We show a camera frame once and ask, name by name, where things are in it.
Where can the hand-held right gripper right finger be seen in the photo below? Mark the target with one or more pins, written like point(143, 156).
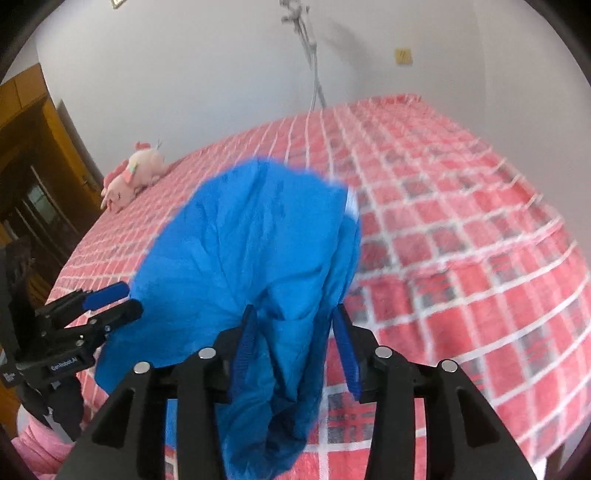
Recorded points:
point(346, 350)

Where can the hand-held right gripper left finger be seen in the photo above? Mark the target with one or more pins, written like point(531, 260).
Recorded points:
point(247, 346)

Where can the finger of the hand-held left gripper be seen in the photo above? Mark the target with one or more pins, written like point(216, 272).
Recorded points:
point(106, 295)
point(122, 314)

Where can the blue puffer jacket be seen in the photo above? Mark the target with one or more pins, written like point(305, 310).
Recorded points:
point(231, 258)

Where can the pink clothing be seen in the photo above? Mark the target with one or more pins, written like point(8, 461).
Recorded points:
point(39, 447)

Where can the pink plush toy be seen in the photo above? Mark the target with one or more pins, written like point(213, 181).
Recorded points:
point(131, 177)

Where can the red plaid bed sheet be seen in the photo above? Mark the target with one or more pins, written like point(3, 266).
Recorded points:
point(452, 258)

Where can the wooden cabinet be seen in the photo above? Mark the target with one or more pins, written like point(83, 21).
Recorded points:
point(32, 161)

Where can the yellow wall socket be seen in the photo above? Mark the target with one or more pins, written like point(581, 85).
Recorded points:
point(403, 56)

